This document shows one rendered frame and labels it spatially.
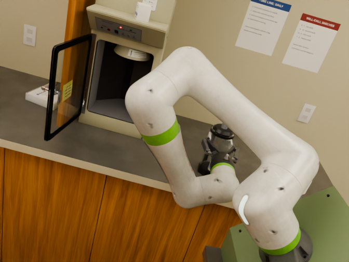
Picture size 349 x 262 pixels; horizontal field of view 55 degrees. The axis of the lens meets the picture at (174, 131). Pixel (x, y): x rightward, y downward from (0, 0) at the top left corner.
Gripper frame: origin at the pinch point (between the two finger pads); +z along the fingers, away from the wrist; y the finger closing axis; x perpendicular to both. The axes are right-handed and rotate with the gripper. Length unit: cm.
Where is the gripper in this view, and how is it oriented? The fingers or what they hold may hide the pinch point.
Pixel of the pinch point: (219, 139)
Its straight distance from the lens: 149.2
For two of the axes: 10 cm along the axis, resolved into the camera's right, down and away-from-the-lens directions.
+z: 0.8, -4.5, 8.9
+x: -2.6, 8.5, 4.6
